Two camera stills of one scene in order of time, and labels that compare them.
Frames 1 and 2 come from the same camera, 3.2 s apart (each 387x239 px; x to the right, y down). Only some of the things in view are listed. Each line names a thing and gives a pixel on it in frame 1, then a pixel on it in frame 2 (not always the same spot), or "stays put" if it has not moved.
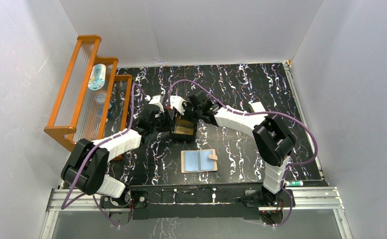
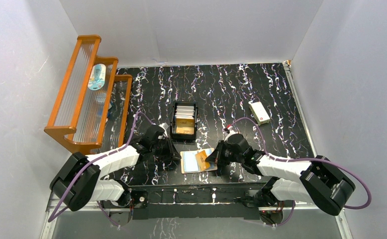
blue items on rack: x=100 y=99 stays put
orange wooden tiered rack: x=91 y=102 stays put
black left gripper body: x=164 y=121 to x=166 y=149
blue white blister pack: x=97 y=79 stays put
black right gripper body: x=191 y=112 to x=225 y=154
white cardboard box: x=256 y=106 stays put
